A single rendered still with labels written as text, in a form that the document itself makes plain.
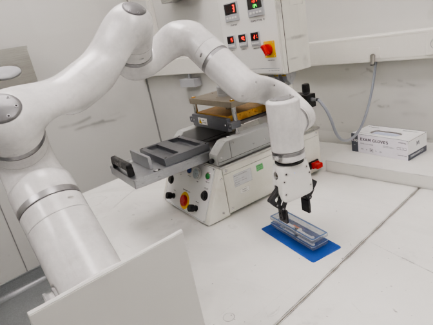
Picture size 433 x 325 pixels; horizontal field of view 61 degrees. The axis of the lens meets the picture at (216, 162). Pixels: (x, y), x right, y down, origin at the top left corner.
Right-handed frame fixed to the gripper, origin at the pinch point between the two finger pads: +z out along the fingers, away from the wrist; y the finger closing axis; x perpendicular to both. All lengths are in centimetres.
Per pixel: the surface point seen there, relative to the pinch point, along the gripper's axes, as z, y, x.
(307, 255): 8.2, -3.7, -7.7
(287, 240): 8.2, -2.8, 1.2
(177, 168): -12.2, -20.1, 30.1
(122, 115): -6, 4, 196
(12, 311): 83, -99, 152
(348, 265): 8.3, 0.7, -17.5
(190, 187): -0.5, -13.8, 39.5
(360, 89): -17, 69, 37
